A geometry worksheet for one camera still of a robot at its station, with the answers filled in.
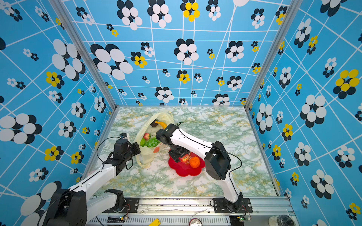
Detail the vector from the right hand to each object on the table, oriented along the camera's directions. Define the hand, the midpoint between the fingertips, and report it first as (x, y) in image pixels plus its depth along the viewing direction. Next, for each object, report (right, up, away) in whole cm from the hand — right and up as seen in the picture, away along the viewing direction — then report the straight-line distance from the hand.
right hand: (184, 156), depth 81 cm
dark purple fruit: (-23, +18, +22) cm, 36 cm away
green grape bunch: (-22, +6, +12) cm, 26 cm away
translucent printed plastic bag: (-24, -1, +7) cm, 26 cm away
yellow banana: (-17, +19, +23) cm, 34 cm away
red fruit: (+1, 0, -4) cm, 4 cm away
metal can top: (+5, -22, -21) cm, 31 cm away
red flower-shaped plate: (+1, -9, +4) cm, 10 cm away
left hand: (-28, +6, +7) cm, 30 cm away
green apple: (-28, +6, +11) cm, 31 cm away
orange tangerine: (+6, -4, +3) cm, 8 cm away
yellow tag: (-14, -29, -13) cm, 35 cm away
